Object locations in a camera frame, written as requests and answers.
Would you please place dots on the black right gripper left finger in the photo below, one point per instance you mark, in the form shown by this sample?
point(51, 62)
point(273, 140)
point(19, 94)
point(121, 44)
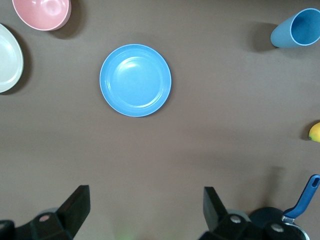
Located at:
point(75, 207)

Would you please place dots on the beige plate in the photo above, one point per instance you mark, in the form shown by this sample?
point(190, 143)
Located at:
point(8, 60)

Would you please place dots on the blue cup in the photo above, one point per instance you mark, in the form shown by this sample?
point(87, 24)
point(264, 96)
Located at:
point(283, 35)

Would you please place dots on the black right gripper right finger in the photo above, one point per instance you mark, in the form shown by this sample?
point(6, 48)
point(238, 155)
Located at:
point(215, 212)

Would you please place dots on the yellow lemon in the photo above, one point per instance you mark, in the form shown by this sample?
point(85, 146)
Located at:
point(315, 132)

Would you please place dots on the pink bowl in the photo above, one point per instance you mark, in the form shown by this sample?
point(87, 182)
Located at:
point(42, 12)

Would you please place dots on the blue plate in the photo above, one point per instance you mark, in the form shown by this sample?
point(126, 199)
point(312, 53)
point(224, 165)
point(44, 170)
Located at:
point(136, 81)

